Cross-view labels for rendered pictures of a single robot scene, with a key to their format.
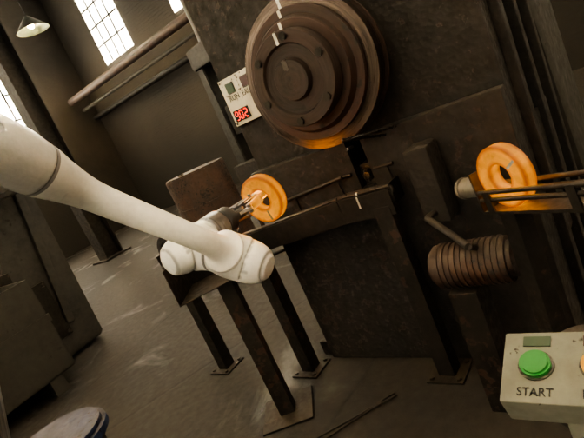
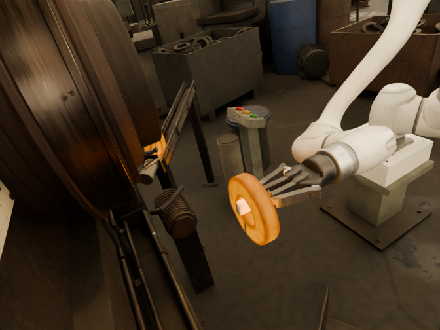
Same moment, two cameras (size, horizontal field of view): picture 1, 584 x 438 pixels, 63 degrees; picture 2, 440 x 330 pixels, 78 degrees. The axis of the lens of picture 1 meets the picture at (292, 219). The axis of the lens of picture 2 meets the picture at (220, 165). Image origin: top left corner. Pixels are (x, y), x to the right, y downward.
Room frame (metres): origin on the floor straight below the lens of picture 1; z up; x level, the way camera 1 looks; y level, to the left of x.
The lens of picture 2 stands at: (1.86, 0.22, 1.24)
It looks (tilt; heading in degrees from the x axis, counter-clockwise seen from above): 33 degrees down; 209
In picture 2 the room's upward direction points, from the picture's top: 13 degrees counter-clockwise
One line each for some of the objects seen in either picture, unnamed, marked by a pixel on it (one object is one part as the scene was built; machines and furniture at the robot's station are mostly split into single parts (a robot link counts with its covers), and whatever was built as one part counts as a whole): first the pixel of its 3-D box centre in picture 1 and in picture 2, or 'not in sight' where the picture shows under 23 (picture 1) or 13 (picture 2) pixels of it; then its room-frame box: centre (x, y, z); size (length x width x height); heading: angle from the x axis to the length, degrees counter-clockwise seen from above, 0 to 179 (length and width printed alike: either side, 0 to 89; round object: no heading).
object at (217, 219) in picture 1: (215, 228); (332, 164); (1.28, 0.21, 0.83); 0.09 x 0.06 x 0.09; 49
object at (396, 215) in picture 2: not in sight; (375, 190); (0.56, 0.41, 0.15); 0.40 x 0.40 x 0.31; 50
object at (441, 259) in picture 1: (495, 325); (186, 243); (1.20, -0.40, 0.27); 0.22 x 0.13 x 0.53; 49
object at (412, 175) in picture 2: not in sight; (380, 164); (0.56, 0.41, 0.33); 0.32 x 0.32 x 0.04; 50
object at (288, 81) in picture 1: (295, 78); (122, 77); (1.44, -0.18, 1.11); 0.28 x 0.06 x 0.28; 49
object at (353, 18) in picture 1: (312, 72); (71, 93); (1.51, -0.24, 1.11); 0.47 x 0.06 x 0.47; 49
